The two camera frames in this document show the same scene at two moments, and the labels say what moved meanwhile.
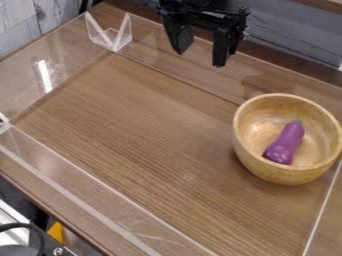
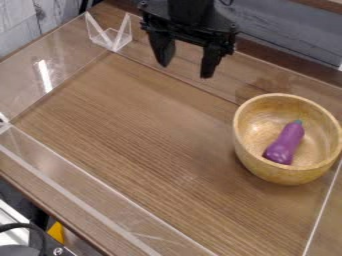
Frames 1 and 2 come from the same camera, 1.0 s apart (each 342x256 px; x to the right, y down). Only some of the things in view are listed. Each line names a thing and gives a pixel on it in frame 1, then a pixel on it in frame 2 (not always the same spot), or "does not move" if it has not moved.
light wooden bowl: (261, 121) does not move
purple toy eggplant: (281, 149) does not move
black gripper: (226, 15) to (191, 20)
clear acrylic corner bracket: (110, 38) does not move
